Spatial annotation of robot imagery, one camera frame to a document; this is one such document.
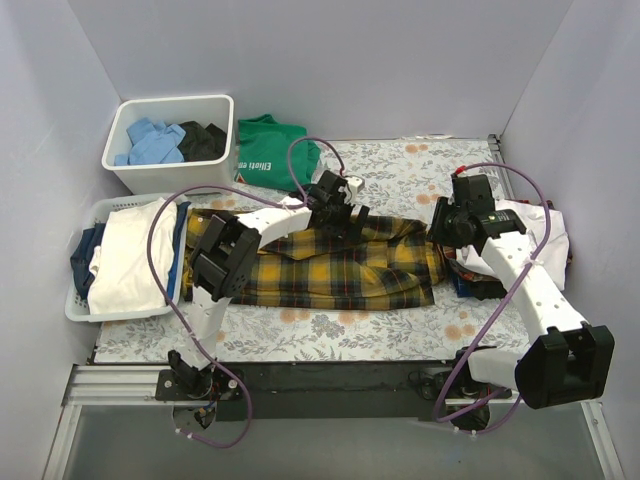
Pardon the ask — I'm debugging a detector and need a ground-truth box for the light blue shirt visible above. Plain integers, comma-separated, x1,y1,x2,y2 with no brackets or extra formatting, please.
114,117,186,167

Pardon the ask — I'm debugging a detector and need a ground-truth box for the navy blue garment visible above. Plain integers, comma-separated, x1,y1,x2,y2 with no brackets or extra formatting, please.
70,223,106,300

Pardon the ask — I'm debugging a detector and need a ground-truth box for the white plastic bin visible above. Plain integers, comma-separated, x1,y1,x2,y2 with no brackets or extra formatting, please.
102,94,237,195

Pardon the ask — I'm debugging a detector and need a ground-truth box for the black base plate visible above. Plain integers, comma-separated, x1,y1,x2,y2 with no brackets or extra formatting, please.
154,360,514,424

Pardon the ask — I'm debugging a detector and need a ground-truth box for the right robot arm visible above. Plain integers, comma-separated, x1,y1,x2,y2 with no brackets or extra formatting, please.
428,171,615,409

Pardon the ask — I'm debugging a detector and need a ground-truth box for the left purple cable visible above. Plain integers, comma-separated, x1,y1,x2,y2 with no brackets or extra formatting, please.
148,137,351,449

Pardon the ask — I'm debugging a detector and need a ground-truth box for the white folded shirt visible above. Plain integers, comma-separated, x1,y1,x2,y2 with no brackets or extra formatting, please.
453,199,570,291

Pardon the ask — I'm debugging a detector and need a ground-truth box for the floral tablecloth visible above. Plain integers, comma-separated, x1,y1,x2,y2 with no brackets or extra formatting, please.
94,138,559,364

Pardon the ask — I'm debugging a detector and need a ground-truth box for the black garment in bin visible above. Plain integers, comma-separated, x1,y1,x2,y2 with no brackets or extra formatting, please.
178,121,227,162

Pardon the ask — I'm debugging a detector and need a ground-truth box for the white laundry basket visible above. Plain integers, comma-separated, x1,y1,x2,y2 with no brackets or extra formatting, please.
65,193,189,322

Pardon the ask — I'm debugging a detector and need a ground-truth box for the aluminium frame rail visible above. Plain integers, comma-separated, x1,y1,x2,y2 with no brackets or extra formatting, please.
44,362,624,479

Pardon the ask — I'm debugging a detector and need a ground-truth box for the yellow plaid long sleeve shirt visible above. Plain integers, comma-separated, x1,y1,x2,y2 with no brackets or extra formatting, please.
180,208,449,312

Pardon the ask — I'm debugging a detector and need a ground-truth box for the white folded garment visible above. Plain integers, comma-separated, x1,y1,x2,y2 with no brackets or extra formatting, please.
87,197,178,315

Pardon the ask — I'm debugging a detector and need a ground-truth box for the green printed shirt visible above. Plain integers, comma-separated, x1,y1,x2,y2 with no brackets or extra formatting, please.
236,114,307,191

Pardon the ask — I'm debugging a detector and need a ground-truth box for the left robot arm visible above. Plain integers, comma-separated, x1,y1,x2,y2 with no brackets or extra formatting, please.
177,171,369,400

